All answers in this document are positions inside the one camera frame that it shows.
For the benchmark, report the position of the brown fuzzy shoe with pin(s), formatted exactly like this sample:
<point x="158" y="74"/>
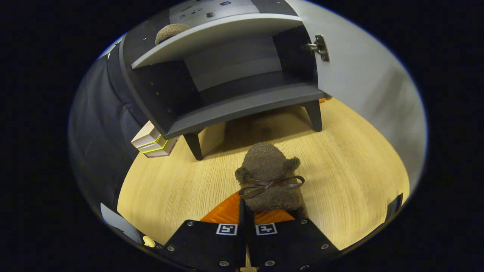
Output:
<point x="170" y="32"/>
<point x="268" y="162"/>

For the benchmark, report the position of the black backdrop cloth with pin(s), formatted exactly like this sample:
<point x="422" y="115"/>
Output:
<point x="98" y="143"/>

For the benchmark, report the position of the white cabinet shelf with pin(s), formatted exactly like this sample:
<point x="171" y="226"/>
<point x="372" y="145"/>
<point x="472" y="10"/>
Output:
<point x="219" y="36"/>

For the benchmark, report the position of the grey shoe cabinet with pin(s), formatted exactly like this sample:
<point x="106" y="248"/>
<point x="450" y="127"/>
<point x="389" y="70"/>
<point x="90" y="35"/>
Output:
<point x="242" y="105"/>

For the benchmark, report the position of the small yellow round object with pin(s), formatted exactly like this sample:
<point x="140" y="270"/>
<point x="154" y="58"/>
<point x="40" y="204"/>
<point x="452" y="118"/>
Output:
<point x="148" y="241"/>

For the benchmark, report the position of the stack of books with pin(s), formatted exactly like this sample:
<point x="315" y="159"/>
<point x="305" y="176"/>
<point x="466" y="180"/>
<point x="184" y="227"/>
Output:
<point x="149" y="141"/>

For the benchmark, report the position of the metal door hinge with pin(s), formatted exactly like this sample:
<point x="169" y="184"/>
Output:
<point x="320" y="47"/>

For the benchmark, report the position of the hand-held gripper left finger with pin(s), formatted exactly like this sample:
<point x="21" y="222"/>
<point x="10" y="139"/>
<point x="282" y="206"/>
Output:
<point x="242" y="217"/>

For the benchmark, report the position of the grey flat object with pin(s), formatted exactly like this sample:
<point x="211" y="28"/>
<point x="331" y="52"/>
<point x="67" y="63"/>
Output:
<point x="117" y="223"/>

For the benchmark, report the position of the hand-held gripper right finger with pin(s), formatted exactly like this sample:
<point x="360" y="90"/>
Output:
<point x="287" y="245"/>

